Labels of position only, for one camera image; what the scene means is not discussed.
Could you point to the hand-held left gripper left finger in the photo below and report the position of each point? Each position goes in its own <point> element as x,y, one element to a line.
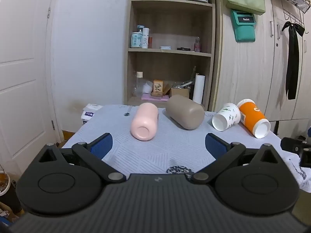
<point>102,144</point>

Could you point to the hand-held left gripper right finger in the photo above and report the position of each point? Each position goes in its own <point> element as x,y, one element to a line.
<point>215,144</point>

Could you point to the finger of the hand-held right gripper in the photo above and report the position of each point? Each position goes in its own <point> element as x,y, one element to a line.
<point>306,160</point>
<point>292,145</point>

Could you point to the pink cup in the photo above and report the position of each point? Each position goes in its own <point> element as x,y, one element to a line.
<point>144,121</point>

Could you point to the white floral paper cup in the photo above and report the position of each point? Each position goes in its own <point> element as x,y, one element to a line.
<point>227,117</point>

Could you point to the taupe cup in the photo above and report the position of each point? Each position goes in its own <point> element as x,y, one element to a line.
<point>185,111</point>

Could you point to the orange paper cup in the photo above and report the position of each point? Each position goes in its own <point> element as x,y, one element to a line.
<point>254,119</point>

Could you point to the white tissue packet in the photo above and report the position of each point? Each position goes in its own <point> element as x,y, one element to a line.
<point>91,112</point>

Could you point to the white paper towel roll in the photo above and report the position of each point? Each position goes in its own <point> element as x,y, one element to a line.
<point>199,89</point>

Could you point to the cardboard box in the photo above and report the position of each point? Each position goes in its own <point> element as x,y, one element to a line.
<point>179,92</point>

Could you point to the clear bottle with cork cap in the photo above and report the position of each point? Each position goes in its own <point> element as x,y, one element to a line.
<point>139,85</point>

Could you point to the pink flat pad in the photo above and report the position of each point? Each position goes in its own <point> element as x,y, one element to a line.
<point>155,98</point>

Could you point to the wooden wardrobe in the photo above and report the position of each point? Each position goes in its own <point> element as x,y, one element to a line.
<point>267,72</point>

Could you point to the floral printed box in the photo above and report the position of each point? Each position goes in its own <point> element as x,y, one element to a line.
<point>157,87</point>

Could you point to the black ribbon bow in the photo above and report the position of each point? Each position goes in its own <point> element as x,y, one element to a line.
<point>292,60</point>

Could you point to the wooden shelf unit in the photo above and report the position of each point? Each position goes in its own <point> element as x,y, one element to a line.
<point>170,63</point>

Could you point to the small pink bottle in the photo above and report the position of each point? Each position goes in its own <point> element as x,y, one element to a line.
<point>197,45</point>

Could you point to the black compact case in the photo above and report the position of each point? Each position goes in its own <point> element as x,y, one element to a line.
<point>183,49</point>

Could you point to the white door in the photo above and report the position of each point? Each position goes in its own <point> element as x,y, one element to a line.
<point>21,77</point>

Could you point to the round flat tin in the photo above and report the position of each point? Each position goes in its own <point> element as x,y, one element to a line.
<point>165,47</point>

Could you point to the teal pump bottle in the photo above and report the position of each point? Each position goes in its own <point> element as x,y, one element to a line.
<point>136,40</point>

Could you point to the white spray bottle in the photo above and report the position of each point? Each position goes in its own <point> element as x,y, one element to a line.
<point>145,38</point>

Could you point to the teal hanging pocket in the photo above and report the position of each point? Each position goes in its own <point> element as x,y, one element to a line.
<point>244,28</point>

